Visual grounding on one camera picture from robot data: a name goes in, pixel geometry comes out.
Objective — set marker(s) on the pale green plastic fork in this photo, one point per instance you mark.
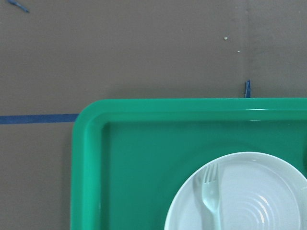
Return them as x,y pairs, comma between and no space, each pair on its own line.
210,193

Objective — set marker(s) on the green plastic tray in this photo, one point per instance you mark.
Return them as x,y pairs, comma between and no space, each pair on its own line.
130,156

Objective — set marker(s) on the white round plate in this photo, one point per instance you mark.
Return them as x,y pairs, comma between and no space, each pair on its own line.
258,191

